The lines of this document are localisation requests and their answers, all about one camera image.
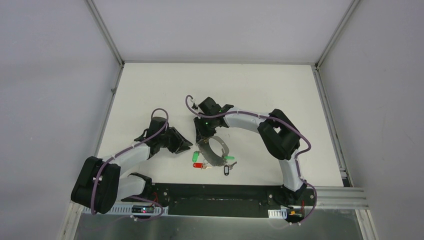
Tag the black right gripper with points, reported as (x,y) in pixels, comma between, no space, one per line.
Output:
(201,133)

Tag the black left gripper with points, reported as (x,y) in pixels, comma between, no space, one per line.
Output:
(173,139)

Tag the grey perforated key organizer plate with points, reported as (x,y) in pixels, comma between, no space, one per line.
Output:
(213,158)

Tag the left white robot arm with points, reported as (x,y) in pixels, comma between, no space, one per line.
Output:
(103,181)

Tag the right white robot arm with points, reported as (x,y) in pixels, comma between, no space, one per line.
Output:
(279,135)

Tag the green tagged key on plate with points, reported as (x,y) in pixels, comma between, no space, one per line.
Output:
(195,156)

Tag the red tagged key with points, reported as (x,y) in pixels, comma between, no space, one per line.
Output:
(201,165)

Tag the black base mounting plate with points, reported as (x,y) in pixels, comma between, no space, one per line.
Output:
(217,200)

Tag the right white cable duct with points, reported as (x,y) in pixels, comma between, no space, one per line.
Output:
(277,213)

